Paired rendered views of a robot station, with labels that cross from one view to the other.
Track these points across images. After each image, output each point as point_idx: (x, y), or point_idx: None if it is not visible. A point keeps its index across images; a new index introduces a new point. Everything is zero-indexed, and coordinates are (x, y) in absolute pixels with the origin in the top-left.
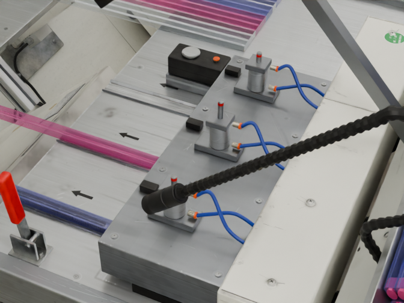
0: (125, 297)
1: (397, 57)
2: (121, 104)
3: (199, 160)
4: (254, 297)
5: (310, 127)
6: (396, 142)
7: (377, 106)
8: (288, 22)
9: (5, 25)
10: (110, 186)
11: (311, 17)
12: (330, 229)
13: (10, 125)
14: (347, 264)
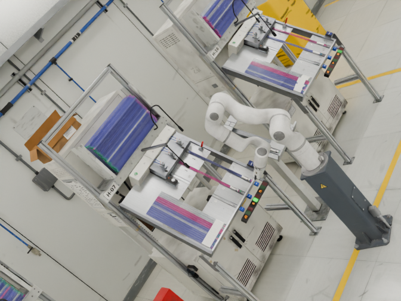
0: None
1: (137, 168)
2: (187, 178)
3: (175, 152)
4: (171, 128)
5: (157, 153)
6: None
7: (145, 157)
8: (150, 200)
9: (211, 203)
10: (189, 160)
11: (144, 202)
12: (159, 136)
13: None
14: None
